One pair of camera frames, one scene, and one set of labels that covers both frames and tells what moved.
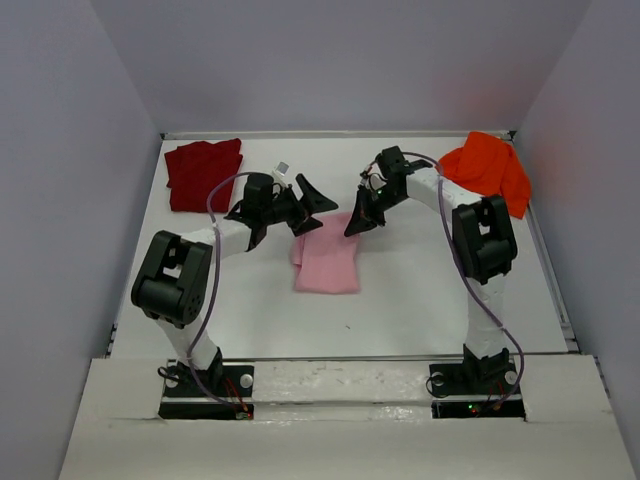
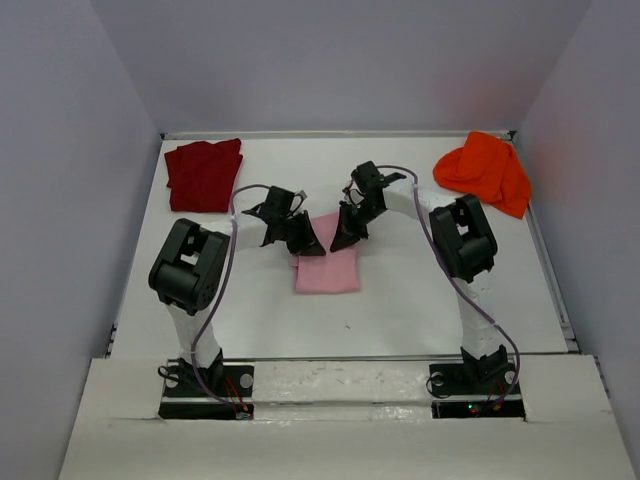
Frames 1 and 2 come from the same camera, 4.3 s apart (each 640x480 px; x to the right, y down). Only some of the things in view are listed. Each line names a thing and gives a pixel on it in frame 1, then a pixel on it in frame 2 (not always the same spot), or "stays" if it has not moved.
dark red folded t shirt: x=194 y=169 stays
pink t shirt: x=325 y=258 stays
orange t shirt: x=489 y=165 stays
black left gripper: x=293 y=208 → x=292 y=231
